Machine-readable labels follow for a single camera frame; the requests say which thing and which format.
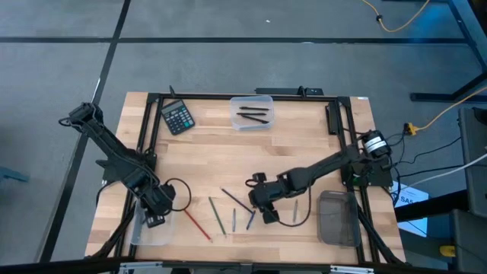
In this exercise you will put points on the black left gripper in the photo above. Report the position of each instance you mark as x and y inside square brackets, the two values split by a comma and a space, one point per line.
[160, 201]

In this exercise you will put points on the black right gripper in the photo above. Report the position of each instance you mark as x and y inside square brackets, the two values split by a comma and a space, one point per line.
[264, 194]

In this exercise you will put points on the dark purple pencil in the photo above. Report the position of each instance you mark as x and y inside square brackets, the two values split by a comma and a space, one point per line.
[236, 200]

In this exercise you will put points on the grey pen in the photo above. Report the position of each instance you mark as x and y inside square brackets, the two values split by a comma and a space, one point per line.
[295, 210]

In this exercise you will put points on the grey green crayon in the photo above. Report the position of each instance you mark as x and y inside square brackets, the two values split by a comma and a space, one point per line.
[233, 220]

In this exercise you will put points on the green pencil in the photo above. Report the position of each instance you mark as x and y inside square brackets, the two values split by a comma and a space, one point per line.
[217, 216]

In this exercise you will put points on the black pen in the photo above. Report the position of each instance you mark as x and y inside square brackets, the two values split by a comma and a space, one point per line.
[254, 109]
[251, 113]
[255, 118]

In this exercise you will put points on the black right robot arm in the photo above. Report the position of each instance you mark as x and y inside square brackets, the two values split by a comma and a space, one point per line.
[327, 163]

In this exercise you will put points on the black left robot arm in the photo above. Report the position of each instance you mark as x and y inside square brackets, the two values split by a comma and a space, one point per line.
[110, 146]

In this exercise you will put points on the clear plastic bin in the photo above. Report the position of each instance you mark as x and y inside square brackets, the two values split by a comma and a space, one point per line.
[152, 237]
[251, 126]

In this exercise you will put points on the red pencil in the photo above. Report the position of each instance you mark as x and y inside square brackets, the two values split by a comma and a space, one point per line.
[197, 225]

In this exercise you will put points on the smoky grey plastic bin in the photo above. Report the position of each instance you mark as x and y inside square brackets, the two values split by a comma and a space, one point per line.
[336, 220]

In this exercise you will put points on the black desk calculator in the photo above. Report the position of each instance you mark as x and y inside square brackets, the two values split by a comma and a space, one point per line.
[177, 117]

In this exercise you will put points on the black rest block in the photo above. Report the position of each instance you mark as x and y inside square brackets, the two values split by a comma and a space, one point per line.
[331, 120]

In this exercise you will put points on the blue floor object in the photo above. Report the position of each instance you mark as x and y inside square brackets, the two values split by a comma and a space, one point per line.
[11, 175]

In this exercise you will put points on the white printed paper sheet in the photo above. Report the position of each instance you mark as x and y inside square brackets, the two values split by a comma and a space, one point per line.
[416, 192]

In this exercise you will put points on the black slanted beam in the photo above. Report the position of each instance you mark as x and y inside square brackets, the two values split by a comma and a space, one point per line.
[430, 207]

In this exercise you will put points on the small yellow object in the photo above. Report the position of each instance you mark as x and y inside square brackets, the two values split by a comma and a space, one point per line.
[447, 250]

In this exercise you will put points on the grey cabinet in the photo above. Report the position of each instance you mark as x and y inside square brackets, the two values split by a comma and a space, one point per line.
[475, 190]

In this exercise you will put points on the grey box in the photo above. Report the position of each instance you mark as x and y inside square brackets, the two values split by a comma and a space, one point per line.
[472, 243]

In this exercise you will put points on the silver aluminium rail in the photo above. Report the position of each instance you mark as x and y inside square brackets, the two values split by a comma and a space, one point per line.
[141, 266]
[352, 269]

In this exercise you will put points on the black bar bracket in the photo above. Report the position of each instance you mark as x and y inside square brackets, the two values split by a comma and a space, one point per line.
[281, 91]

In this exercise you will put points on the black metal table frame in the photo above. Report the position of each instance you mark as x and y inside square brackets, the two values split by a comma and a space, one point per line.
[205, 96]

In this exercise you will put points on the black table leg frame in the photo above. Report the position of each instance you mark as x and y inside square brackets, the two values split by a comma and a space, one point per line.
[470, 30]

